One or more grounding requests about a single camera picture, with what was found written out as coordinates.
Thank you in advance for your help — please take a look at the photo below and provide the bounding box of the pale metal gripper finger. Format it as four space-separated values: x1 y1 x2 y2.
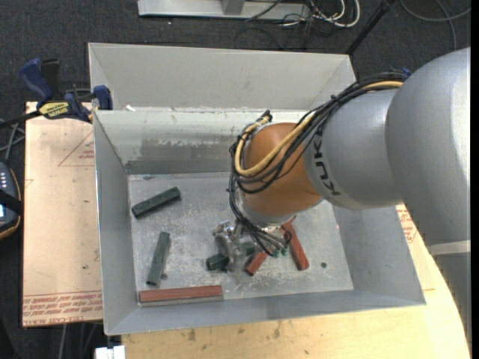
223 239 242 274
212 220 235 247

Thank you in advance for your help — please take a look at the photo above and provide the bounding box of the dark green flat block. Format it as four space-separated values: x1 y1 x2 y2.
145 231 172 288
130 186 183 219
205 240 257 272

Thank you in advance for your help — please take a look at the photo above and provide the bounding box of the red-brown flat block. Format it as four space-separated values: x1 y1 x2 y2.
280 221 311 272
138 284 225 306
244 251 269 277

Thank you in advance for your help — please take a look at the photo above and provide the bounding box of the grey metal bin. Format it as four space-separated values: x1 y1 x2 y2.
88 42 427 336

